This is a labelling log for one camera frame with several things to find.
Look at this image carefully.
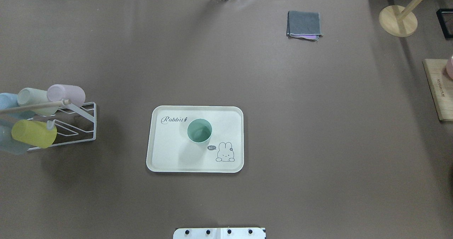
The grey plastic cup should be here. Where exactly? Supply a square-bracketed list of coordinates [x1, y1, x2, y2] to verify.
[0, 125, 31, 155]

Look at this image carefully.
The pink plastic cup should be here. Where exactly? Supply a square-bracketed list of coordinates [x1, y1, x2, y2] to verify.
[47, 84, 86, 107]

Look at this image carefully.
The black wire glass rack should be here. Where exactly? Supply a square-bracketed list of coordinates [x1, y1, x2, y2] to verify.
[436, 8, 453, 39]

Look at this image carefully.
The wooden cutting board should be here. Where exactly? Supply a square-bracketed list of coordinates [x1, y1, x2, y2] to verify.
[423, 59, 453, 121]

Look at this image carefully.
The white wire cup rack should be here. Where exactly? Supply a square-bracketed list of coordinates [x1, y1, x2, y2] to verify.
[0, 99, 97, 152]

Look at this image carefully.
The cream plastic cup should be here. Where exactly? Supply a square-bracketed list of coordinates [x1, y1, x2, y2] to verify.
[17, 87, 59, 116]

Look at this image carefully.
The light blue plastic cup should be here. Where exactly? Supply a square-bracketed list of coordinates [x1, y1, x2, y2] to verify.
[0, 93, 35, 119]

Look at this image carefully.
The grey folded cloth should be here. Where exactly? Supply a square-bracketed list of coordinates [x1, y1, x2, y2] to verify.
[286, 10, 323, 41]

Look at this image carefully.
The pink bowl with ice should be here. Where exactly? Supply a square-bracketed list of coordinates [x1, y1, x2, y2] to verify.
[446, 56, 453, 79]

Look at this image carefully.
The green plastic cup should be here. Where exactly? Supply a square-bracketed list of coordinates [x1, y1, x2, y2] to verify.
[187, 118, 213, 143]

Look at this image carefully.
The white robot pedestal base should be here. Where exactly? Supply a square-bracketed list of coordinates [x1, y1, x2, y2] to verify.
[173, 227, 266, 239]

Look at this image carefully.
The cream rabbit tray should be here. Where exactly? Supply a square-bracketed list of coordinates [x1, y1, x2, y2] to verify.
[146, 106, 245, 173]

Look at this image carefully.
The yellow plastic cup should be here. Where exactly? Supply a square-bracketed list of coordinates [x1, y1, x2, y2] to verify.
[11, 120, 58, 148]

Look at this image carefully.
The wooden mug tree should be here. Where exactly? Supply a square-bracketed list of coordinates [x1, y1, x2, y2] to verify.
[378, 0, 423, 38]

